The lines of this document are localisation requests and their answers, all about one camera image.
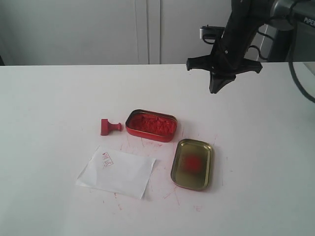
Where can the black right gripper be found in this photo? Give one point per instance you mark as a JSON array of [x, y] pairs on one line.
[[227, 57]]

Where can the red stamp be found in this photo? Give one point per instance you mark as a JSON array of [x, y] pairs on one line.
[[107, 127]]

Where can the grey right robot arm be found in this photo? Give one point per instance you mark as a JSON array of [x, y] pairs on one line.
[[284, 14]]

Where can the red ink pad tin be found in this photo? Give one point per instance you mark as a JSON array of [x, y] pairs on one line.
[[151, 125]]

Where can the gold tin lid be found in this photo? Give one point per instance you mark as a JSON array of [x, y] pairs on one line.
[[192, 164]]

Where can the white paper sheet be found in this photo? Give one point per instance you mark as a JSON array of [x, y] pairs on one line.
[[118, 172]]

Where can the white cabinet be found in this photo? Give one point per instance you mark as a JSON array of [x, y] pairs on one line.
[[82, 32]]

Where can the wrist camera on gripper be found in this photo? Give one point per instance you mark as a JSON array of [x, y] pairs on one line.
[[210, 32]]

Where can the dark post in background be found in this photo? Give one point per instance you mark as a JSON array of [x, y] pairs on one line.
[[277, 49]]

